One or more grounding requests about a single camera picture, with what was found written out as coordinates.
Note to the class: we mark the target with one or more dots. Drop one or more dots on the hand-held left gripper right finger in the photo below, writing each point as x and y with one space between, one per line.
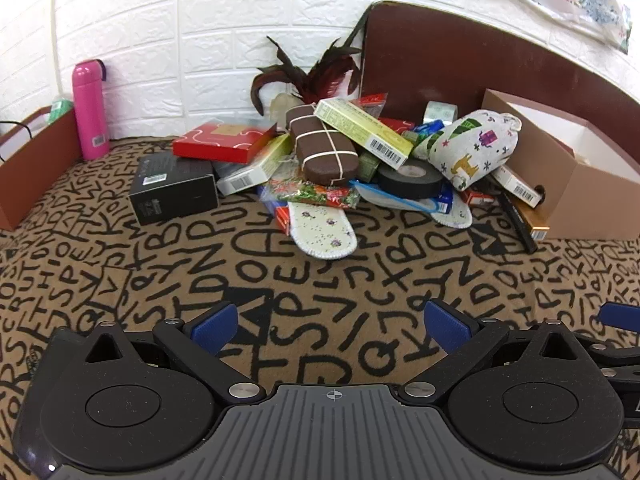
447 325

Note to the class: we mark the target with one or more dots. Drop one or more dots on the brown open side box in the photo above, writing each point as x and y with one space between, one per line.
35 170

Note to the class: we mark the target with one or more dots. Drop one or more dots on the brown wooden board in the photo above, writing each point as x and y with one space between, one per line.
450 60

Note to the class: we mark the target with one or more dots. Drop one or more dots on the brown cardboard container box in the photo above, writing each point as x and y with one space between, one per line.
590 200

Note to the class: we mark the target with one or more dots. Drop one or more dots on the blue white packet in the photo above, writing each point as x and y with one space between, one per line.
266 201

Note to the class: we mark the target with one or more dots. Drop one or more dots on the red flat box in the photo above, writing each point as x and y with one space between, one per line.
220 142

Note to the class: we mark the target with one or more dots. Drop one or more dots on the black tape roll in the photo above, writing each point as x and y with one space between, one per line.
400 182

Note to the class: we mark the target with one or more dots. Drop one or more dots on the olive green small box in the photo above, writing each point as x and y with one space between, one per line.
369 166

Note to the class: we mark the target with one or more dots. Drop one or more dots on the brown white-banded case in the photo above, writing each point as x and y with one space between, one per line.
320 160

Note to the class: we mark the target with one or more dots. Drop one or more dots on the red small box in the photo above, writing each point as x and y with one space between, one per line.
397 125

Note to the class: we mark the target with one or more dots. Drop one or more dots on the white orange box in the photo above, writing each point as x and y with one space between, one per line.
517 185

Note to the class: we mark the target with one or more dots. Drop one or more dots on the dark red feather bunch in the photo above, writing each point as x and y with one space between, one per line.
320 77

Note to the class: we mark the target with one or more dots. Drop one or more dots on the black marker pen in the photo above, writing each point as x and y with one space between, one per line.
520 232

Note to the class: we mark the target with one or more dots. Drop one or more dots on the letter printed blanket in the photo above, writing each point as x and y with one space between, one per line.
200 270

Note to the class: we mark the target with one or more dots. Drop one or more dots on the yellow-green long box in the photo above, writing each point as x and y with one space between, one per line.
360 127

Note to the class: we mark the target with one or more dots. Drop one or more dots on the pale plastic wrapper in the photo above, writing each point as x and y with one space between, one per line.
282 106

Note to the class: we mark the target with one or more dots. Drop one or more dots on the white green box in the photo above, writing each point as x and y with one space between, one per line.
250 172

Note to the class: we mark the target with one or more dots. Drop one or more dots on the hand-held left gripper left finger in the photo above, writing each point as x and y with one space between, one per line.
215 327

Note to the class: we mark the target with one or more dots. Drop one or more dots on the translucent tape roll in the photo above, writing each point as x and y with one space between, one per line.
440 110

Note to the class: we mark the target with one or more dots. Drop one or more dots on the green packet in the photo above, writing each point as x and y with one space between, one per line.
62 109

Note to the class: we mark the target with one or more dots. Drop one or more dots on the red white packet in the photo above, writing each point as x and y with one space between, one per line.
475 196

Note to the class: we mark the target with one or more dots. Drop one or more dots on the black box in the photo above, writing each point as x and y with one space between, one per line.
170 195

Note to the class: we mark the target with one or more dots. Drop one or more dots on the blue small box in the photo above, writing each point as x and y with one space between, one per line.
432 127

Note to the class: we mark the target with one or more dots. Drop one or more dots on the colourful candy packet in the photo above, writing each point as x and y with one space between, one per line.
305 192

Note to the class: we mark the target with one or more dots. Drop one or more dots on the floral insole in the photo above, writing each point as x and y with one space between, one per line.
456 212
320 227

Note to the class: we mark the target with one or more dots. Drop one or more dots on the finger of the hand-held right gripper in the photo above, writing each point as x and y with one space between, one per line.
622 317
620 355

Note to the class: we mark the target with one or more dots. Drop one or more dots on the small red carton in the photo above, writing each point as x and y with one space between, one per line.
282 220

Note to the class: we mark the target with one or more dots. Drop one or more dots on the pink thermos bottle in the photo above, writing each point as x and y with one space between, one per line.
90 110

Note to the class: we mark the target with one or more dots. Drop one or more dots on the gold box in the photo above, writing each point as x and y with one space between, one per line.
532 220

